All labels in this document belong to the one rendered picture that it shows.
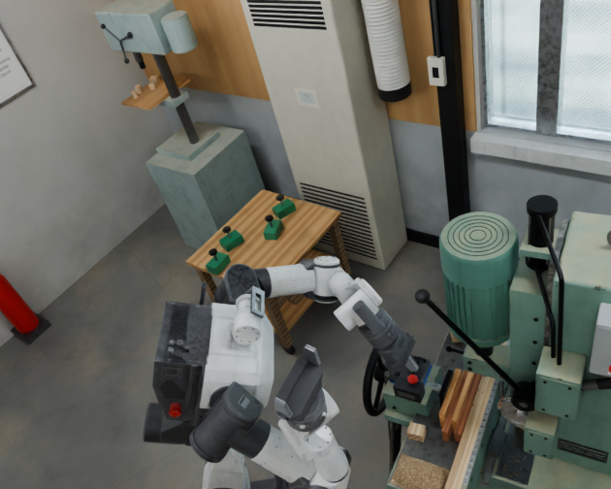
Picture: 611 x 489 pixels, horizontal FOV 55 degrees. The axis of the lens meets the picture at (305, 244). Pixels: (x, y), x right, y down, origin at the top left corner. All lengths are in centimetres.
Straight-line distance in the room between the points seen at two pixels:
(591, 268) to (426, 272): 218
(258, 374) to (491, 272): 60
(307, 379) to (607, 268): 64
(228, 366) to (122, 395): 202
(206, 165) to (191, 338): 210
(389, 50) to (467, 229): 143
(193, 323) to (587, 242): 94
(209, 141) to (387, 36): 143
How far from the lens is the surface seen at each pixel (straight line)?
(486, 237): 138
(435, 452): 174
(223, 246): 308
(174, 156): 368
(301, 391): 109
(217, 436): 139
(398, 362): 159
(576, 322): 136
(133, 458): 319
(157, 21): 322
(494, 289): 140
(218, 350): 149
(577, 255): 132
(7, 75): 385
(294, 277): 171
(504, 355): 170
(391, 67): 272
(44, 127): 399
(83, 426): 346
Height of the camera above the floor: 244
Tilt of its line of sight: 40 degrees down
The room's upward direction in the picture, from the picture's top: 18 degrees counter-clockwise
